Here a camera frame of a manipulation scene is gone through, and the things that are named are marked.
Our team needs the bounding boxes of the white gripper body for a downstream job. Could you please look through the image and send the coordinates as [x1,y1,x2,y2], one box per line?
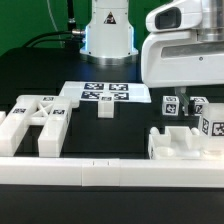
[141,0,224,88]

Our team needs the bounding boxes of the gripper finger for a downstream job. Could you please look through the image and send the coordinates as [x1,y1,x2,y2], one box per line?
[175,87,189,115]

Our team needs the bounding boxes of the white chair seat part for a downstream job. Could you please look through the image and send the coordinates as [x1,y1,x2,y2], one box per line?
[148,126,202,160]

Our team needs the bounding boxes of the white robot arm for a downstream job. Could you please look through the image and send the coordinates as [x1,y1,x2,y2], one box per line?
[80,0,224,94]

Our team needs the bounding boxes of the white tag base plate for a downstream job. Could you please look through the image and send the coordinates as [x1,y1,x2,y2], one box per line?
[60,81,151,103]

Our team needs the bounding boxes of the black cables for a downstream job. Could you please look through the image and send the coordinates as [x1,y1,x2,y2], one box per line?
[21,0,86,49]

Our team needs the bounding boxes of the white chair backrest frame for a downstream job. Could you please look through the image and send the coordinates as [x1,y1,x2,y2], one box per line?
[0,95,80,158]

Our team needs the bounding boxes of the white front rail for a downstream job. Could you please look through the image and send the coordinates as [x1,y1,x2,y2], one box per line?
[0,157,224,188]

